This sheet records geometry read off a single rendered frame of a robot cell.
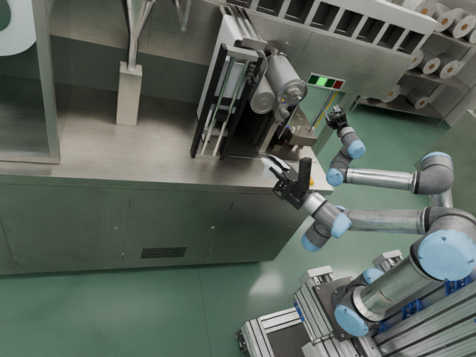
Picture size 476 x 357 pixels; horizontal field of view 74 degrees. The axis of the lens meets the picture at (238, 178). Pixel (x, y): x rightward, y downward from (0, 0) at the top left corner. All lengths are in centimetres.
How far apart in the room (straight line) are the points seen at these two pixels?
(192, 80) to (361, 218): 113
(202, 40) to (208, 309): 153
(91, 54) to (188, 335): 157
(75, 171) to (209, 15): 91
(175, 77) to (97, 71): 38
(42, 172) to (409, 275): 127
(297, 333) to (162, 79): 159
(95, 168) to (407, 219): 114
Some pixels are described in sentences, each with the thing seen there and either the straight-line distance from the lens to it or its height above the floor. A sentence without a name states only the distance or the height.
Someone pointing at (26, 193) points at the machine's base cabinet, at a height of 76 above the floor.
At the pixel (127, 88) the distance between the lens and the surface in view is 149.
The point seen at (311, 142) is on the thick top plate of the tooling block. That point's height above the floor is 100.
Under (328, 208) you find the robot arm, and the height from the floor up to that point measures 125.
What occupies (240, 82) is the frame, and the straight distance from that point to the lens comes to 130.
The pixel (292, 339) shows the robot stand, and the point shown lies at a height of 21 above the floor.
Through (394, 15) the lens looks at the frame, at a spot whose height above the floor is 162.
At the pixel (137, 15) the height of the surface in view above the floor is 141.
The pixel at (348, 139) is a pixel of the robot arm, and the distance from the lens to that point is 154.
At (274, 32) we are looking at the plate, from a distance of 176.
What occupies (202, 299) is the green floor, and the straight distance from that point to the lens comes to 212.
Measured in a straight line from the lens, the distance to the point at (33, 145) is 137.
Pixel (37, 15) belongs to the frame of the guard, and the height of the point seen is 146.
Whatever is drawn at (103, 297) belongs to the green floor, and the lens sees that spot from 206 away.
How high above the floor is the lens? 189
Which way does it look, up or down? 42 degrees down
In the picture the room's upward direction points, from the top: 25 degrees clockwise
